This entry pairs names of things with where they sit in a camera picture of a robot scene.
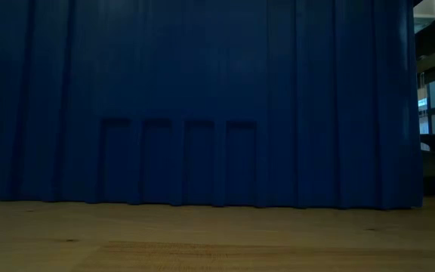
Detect white ceiling fixture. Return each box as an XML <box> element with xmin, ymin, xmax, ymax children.
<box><xmin>413</xmin><ymin>0</ymin><xmax>435</xmax><ymax>34</ymax></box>

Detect blue plastic bin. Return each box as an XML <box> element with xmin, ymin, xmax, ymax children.
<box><xmin>0</xmin><ymin>0</ymin><xmax>424</xmax><ymax>211</ymax></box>

